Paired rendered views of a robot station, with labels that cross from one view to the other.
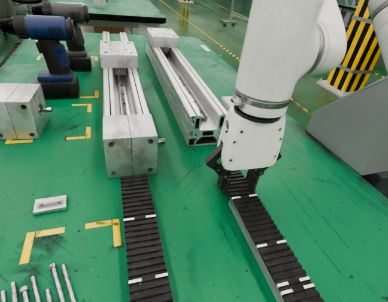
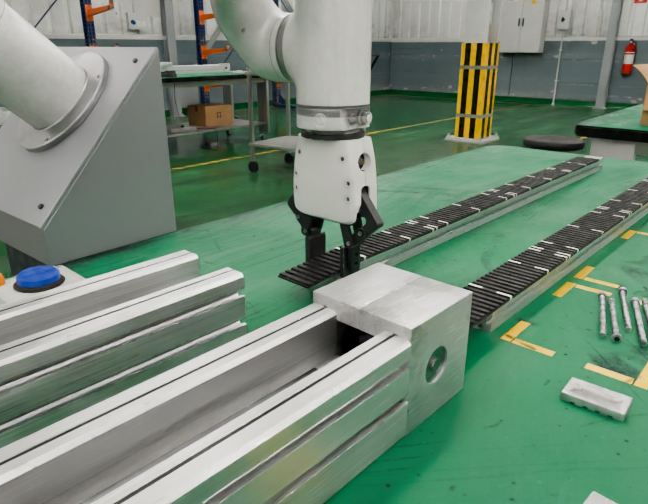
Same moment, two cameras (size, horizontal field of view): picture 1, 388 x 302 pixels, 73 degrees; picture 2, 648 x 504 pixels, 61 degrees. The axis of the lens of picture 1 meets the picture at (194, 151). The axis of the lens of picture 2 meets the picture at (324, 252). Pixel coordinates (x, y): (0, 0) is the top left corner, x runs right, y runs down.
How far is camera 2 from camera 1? 85 cm
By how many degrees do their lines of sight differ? 99
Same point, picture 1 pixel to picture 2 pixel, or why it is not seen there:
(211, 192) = not seen: hidden behind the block
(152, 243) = (499, 273)
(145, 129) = (378, 274)
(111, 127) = (433, 300)
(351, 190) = (221, 234)
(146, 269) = (524, 268)
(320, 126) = (76, 232)
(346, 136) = (128, 205)
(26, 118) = not seen: outside the picture
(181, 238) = not seen: hidden behind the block
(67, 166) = (524, 458)
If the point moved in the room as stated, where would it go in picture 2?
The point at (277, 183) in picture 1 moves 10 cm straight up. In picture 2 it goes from (261, 266) to (258, 196)
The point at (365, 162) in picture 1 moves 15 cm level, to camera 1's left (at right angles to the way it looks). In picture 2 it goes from (170, 211) to (195, 238)
